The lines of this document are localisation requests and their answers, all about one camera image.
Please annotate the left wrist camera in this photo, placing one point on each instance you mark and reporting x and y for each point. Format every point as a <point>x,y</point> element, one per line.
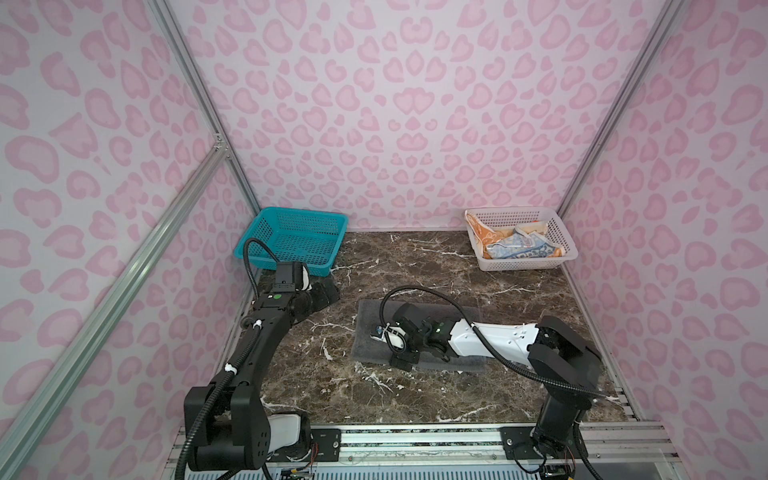
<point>306,283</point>

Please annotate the back left aluminium post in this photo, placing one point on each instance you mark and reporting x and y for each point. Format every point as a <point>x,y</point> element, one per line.
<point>172,31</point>

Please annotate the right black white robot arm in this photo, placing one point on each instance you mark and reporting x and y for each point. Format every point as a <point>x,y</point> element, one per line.
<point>422,329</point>

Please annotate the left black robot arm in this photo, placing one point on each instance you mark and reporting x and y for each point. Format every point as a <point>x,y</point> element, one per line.
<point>226,424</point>

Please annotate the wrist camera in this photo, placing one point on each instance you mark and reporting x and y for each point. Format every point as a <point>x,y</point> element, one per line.
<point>306,283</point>
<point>390,333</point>

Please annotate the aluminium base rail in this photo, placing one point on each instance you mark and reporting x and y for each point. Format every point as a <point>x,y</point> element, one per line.
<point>616,450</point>

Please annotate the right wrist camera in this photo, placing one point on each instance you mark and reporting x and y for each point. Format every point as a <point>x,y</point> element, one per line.
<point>390,333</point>

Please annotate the white plastic basket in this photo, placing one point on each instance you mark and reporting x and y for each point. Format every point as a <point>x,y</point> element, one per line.
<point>511,216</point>

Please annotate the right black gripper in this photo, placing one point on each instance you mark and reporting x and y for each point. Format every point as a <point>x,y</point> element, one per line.
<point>408,359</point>

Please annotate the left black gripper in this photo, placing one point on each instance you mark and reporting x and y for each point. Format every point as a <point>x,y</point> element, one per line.
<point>324,299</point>

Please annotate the orange patterned towel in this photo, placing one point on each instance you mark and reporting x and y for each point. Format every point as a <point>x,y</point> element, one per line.
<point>486,235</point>

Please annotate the left aluminium frame strut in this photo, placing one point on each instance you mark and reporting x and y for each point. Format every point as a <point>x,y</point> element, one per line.
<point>42,409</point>

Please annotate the teal plastic basket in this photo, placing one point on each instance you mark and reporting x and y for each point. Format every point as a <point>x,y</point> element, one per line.
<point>311,237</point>

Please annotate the grey terry towel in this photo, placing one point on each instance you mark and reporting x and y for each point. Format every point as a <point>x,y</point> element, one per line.
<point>368,348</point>

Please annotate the aluminium post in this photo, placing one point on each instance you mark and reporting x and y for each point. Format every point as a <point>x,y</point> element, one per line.
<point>671,14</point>
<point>172,31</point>

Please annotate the back right aluminium post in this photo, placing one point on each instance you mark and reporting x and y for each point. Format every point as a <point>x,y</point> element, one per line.
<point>671,14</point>

